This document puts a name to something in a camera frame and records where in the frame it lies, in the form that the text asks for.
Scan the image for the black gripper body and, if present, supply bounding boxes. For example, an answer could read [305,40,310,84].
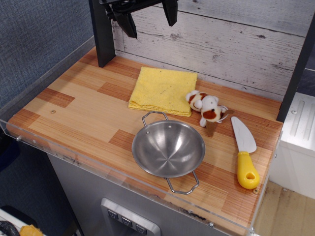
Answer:
[99,0,162,14]

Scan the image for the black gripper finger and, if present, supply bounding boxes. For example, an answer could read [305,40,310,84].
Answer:
[162,0,178,26]
[114,11,137,38]

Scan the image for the stainless steel two-handled pot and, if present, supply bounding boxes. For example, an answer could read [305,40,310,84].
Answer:
[131,111,206,195]

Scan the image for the yellow folded cloth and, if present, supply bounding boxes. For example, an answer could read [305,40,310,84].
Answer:
[128,67,197,117]

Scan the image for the white brown plush dog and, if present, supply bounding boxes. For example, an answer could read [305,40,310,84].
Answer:
[186,90,234,137]

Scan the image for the grey dispenser button panel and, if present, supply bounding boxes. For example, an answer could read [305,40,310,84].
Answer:
[100,198,161,236]

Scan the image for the white cabinet on right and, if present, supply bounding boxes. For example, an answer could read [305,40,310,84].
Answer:
[269,92,315,199]

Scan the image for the yellow object bottom left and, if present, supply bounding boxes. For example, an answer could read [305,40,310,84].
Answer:
[19,225,44,236]

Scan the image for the black vertical post left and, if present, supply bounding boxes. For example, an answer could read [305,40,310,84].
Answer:
[89,0,116,67]

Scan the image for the dark vertical post right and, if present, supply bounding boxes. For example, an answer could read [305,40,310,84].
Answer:
[276,15,315,122]

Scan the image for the yellow handled toy knife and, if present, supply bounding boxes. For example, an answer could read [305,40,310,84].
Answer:
[231,117,260,189]

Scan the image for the clear acrylic guard rail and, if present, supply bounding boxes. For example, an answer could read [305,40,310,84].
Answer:
[0,38,282,236]

